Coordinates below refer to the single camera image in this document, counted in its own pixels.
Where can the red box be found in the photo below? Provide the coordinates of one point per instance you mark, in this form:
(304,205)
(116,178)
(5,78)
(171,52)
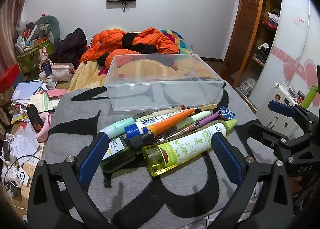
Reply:
(8,76)

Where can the dark purple jacket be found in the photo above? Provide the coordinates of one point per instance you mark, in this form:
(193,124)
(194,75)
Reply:
(68,46)

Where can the lime green cylinder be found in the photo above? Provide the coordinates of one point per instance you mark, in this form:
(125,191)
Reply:
(310,96)

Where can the rabbit figurine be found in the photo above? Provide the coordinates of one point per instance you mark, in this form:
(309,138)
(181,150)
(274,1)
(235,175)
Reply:
(45,62)

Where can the grey black patterned blanket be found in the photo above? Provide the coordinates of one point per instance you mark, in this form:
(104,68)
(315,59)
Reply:
(150,194)

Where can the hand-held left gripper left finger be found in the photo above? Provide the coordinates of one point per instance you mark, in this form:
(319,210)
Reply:
(92,154)

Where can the dark green bottle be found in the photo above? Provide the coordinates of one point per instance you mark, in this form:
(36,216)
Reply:
(117,154)

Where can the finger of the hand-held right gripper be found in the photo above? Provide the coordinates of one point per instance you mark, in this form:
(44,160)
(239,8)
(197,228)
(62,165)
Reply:
(270,135)
(280,107)

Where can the light green pen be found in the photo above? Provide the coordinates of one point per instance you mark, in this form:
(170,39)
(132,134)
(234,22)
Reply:
(200,116)

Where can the white paper sheets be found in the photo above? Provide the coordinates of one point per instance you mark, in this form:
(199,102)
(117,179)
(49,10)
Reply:
(23,144)

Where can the pink floral pouch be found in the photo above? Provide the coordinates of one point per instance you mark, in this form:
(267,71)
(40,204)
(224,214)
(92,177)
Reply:
(62,72)

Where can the black garment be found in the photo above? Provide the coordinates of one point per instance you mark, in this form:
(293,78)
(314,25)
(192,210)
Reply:
(140,47)

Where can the purple paw-topped pen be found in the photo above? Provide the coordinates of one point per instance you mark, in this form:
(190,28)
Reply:
(210,119)

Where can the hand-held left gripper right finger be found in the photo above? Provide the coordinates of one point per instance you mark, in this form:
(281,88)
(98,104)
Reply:
(225,154)

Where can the wooden room door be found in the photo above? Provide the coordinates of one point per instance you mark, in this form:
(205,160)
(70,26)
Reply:
(240,24)

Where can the blue notebook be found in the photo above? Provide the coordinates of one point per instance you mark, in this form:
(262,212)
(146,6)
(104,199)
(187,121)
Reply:
(26,90)

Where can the white heart-print wardrobe door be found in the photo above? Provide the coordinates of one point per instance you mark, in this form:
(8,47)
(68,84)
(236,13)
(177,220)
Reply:
(292,44)

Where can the brown-capped cream tube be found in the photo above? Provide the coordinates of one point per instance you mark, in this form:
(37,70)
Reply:
(162,111)

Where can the brown paper tube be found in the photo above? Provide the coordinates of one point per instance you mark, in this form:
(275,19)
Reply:
(179,126)

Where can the pink book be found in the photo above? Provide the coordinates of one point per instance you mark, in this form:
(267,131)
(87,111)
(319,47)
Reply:
(56,93)

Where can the mint green tube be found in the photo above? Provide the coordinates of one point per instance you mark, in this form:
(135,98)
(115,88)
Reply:
(117,126)

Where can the pink transparent pen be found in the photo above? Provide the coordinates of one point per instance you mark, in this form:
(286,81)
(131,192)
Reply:
(185,129)

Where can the striped pink curtain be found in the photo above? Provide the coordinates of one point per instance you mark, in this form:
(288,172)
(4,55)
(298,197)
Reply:
(12,6)

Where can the small blue packet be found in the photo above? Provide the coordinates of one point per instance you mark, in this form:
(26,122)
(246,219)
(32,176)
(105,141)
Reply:
(226,112)

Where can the clear plastic storage box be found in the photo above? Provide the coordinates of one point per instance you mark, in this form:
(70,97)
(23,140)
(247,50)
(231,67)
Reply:
(162,89)

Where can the yellow-green spray bottle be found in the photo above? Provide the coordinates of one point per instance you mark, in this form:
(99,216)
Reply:
(180,154)

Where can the grey neck pillow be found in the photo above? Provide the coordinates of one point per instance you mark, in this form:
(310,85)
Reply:
(53,22)

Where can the orange carrot pen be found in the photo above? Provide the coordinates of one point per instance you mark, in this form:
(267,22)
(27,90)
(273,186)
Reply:
(172,121)

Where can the wooden wardrobe shelf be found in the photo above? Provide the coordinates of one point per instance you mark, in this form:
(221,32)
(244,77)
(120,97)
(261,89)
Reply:
(271,6)

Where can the black orange-marked case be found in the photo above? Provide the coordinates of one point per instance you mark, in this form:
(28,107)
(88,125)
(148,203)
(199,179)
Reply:
(35,117)

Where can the green storage bag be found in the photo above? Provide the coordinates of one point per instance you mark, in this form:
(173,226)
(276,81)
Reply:
(32,56)

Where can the white ribbed suitcase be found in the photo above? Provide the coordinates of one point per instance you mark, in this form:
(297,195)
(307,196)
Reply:
(272,116)

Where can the orange puffer jacket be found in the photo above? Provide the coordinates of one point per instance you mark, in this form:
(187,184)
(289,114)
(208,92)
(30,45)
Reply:
(105,41)

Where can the white charger device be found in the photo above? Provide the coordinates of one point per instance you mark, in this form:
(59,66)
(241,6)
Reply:
(20,176)

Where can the wooden stamp block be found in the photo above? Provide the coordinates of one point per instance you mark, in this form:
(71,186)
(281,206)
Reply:
(208,107)

